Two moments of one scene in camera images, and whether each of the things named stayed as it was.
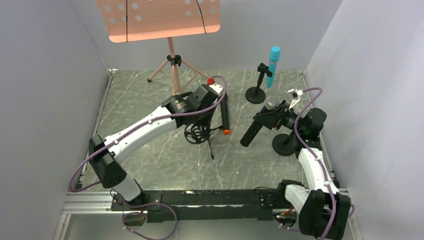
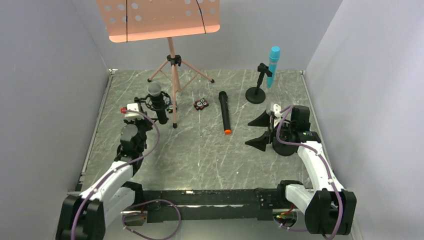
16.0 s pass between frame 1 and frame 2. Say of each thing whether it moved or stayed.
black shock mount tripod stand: moved
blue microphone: stayed
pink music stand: stayed
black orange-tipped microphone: stayed
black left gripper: moved
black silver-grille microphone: moved
